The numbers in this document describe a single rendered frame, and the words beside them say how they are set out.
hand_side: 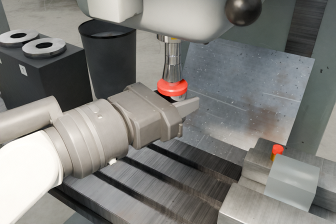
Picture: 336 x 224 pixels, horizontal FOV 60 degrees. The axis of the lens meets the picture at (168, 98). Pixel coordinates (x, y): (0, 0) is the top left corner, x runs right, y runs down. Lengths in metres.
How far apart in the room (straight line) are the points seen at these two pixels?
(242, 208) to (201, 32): 0.25
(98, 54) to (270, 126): 1.80
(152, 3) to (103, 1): 0.05
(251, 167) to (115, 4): 0.34
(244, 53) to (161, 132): 0.42
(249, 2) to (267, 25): 0.51
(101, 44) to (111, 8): 2.03
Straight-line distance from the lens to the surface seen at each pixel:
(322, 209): 0.52
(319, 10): 0.72
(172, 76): 0.43
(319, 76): 0.78
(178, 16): 0.29
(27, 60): 0.67
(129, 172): 0.62
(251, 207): 0.44
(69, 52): 0.68
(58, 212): 1.86
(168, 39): 0.39
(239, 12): 0.24
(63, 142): 0.37
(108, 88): 2.52
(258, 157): 0.51
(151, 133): 0.40
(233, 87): 0.78
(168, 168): 0.62
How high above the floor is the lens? 1.43
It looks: 33 degrees down
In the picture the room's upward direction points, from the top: straight up
